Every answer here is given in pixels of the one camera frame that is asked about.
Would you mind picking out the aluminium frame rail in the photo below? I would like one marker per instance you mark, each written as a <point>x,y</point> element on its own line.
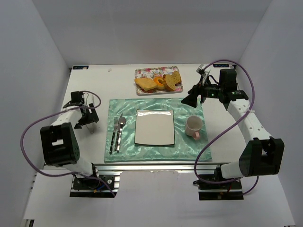
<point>146,167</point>

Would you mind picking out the silver fork patterned handle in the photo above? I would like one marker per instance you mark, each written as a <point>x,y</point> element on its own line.
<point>113,134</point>

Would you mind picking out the yellow toast bread slice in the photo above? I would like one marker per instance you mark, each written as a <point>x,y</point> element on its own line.
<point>145,83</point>

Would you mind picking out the floral serving tray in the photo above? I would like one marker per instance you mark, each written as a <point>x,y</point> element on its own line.
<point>154,72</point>

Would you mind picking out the green satin placemat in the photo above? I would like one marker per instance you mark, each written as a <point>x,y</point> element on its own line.
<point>185,147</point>

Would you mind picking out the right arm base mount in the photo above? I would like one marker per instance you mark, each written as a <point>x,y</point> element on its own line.
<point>213,187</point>

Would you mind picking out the brown bread slice front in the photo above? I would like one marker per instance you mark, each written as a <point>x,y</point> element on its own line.
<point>169,82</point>

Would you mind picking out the silver spoon patterned handle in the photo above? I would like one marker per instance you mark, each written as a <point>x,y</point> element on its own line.
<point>122,123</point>

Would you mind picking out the brown bread slice back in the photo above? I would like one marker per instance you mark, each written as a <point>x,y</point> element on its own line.
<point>177,77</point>

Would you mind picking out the sandwich filling under toast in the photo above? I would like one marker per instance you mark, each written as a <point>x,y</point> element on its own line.
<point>148,91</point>

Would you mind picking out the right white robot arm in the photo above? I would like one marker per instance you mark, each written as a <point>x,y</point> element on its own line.
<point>263,153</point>

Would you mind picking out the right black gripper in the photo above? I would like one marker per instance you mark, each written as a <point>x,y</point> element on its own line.
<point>197,92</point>

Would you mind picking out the pink and white mug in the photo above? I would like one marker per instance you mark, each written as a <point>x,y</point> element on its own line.
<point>193,126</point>

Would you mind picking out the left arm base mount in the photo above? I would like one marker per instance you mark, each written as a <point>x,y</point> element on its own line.
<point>87,188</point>

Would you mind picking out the white square plate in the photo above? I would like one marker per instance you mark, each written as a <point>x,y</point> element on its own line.
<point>154,128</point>

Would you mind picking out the brown bread slice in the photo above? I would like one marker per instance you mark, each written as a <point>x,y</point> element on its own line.
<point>177,77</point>
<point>169,82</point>

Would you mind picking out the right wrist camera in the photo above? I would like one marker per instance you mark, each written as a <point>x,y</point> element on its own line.
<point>203,72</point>

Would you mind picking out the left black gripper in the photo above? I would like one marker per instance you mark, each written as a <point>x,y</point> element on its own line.
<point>88,116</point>

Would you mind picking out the orange glazed donut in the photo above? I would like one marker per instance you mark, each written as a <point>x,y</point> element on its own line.
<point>159,82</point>

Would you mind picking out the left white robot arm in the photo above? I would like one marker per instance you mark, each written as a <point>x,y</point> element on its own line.
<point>59,143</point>

